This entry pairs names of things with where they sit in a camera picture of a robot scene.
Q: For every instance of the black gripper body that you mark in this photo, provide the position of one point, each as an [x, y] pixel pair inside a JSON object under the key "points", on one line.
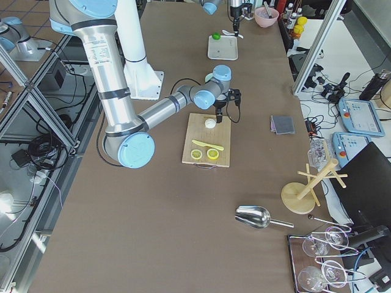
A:
{"points": [[235, 12], [219, 107]]}

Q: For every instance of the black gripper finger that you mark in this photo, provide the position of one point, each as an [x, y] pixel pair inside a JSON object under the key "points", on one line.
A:
{"points": [[219, 117], [235, 24]]}

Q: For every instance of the white steamed bun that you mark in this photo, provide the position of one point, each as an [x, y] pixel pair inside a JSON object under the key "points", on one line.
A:
{"points": [[210, 123]]}

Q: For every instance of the white plastic spoon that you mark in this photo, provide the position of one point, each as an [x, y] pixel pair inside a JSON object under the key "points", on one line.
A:
{"points": [[227, 33]]}

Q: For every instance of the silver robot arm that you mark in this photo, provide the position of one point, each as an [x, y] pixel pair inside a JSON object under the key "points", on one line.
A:
{"points": [[111, 35], [211, 6]]}

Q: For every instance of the pink bowl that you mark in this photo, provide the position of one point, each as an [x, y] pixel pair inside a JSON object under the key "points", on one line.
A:
{"points": [[262, 18]]}

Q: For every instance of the mint green bowl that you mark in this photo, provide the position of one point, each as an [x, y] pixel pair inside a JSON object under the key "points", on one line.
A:
{"points": [[208, 77]]}

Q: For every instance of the green lime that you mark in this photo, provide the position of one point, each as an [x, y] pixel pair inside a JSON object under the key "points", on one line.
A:
{"points": [[216, 36]]}

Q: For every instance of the wooden cutting board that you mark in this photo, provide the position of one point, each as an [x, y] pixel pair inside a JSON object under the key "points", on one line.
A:
{"points": [[220, 135]]}

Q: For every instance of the cream rabbit tray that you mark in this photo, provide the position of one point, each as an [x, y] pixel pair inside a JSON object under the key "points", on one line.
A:
{"points": [[226, 48]]}

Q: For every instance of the yellow plastic knife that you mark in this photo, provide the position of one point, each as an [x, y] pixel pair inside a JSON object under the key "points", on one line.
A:
{"points": [[204, 144]]}

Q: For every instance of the lemon half upper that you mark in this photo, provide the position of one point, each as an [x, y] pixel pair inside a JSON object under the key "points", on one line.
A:
{"points": [[212, 153]]}

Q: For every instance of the grey folded cloth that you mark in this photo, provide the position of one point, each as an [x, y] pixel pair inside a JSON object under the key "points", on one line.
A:
{"points": [[282, 124]]}

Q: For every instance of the yellow toy fruits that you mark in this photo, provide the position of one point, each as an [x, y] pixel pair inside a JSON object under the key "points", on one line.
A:
{"points": [[299, 27]]}

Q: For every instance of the clear plastic container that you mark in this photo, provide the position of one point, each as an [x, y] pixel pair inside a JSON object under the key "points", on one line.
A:
{"points": [[319, 153]]}

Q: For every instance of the metal scoop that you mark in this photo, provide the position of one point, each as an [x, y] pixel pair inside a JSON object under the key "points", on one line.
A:
{"points": [[257, 217]]}

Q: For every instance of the wooden mug tree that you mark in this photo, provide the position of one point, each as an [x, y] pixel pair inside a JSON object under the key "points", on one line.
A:
{"points": [[300, 198]]}

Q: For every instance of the lower blue teach pendant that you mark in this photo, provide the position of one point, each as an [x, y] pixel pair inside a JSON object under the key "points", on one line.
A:
{"points": [[347, 145]]}

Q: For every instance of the blue teach pendant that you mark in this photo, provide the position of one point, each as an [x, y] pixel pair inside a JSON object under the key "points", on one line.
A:
{"points": [[347, 145], [359, 116]]}

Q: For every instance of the upper blue teach pendant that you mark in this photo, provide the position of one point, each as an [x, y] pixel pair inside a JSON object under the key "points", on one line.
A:
{"points": [[359, 116]]}

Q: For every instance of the black water bottle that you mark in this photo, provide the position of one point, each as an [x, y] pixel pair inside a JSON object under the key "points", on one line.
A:
{"points": [[375, 84]]}

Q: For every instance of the black monitor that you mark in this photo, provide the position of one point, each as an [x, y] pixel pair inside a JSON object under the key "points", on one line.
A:
{"points": [[366, 197]]}

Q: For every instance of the wine glass rack tray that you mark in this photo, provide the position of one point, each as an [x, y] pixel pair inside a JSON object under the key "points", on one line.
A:
{"points": [[316, 261]]}

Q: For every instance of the aluminium frame post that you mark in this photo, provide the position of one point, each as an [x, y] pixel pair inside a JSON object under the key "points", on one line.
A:
{"points": [[325, 28]]}

